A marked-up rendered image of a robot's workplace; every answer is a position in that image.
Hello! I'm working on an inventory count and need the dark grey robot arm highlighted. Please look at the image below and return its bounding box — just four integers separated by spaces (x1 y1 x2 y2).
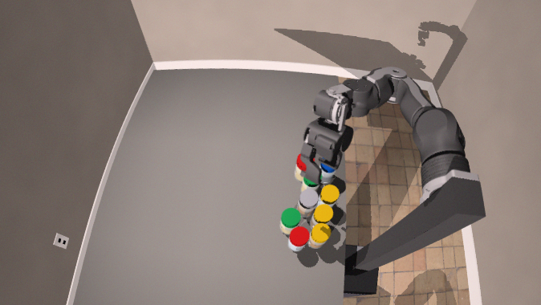
313 67 479 204

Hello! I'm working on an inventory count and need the red-capped bottle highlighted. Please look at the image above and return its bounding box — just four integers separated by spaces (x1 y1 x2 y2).
295 154 306 182
287 226 310 252

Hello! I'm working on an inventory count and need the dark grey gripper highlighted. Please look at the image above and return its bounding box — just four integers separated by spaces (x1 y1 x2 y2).
300 102 354 185

